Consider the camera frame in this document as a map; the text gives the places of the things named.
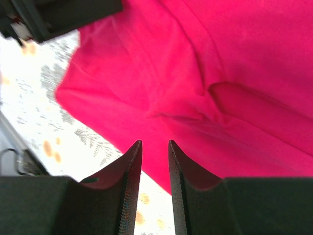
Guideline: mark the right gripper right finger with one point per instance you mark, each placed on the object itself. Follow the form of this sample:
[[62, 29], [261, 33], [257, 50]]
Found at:
[[204, 204]]

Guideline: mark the magenta t shirt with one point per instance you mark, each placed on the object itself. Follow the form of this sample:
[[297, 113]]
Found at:
[[230, 81]]

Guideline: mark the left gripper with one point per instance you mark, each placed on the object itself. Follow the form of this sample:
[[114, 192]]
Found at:
[[43, 20]]

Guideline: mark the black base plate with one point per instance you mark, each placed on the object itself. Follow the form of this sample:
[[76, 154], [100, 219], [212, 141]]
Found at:
[[26, 163]]

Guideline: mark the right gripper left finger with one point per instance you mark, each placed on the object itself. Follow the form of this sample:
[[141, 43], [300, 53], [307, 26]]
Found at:
[[102, 204]]

